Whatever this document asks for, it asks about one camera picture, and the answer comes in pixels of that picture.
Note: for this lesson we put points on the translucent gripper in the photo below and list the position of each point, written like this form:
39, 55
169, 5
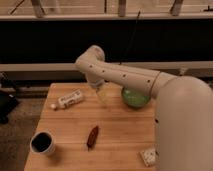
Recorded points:
102, 95

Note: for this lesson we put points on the white plastic bottle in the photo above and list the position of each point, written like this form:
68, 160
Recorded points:
67, 100

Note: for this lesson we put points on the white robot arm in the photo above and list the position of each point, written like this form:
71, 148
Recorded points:
183, 118

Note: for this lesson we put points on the green ceramic bowl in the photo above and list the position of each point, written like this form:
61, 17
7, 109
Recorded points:
134, 99

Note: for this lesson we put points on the brown elongated food piece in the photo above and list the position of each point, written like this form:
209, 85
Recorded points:
92, 137

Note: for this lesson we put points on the white cup with dark inside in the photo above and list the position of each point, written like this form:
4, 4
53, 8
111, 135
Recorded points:
42, 143

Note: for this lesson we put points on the white square sponge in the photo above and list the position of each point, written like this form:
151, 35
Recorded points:
148, 156

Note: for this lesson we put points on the black object at left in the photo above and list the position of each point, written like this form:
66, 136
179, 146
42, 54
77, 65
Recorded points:
7, 101

